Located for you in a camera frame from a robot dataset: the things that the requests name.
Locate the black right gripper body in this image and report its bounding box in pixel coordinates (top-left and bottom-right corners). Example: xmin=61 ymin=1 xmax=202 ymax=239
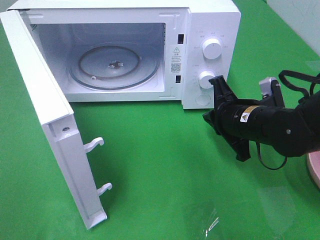
xmin=203 ymin=100 xmax=265 ymax=143

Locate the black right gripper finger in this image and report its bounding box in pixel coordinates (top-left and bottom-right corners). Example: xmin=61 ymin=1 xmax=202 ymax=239
xmin=208 ymin=75 xmax=238 ymax=108
xmin=215 ymin=130 xmax=251 ymax=162

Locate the round white door button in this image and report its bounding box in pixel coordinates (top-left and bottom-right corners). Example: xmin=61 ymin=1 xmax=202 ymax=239
xmin=195 ymin=94 xmax=211 ymax=106

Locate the pink round plate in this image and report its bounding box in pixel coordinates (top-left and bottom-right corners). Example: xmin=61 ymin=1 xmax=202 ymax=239
xmin=307 ymin=151 xmax=320 ymax=188

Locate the white microwave door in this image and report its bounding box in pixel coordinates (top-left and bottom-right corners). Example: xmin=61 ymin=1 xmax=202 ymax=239
xmin=0 ymin=10 xmax=113 ymax=229

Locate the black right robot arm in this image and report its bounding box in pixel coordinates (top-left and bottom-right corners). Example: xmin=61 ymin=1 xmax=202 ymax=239
xmin=203 ymin=70 xmax=320 ymax=162

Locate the lower white microwave knob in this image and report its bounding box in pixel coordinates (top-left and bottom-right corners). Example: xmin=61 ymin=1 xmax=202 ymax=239
xmin=198 ymin=70 xmax=215 ymax=89

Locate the white microwave knob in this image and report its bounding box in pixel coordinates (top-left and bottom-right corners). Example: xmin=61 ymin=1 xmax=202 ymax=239
xmin=198 ymin=70 xmax=215 ymax=89
xmin=201 ymin=37 xmax=223 ymax=60

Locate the upper white microwave knob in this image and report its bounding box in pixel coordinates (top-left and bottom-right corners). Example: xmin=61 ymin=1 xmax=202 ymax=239
xmin=201 ymin=37 xmax=223 ymax=60

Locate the green table cloth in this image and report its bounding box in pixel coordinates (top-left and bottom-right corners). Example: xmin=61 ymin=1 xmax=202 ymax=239
xmin=0 ymin=0 xmax=320 ymax=240

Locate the white microwave oven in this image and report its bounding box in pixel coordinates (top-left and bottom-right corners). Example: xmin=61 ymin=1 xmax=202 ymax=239
xmin=5 ymin=0 xmax=241 ymax=109

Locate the glass microwave turntable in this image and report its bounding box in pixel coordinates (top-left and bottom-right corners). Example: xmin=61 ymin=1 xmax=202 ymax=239
xmin=69 ymin=41 xmax=164 ymax=91

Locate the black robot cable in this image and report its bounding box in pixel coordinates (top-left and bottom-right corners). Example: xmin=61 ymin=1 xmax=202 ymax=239
xmin=256 ymin=70 xmax=320 ymax=171

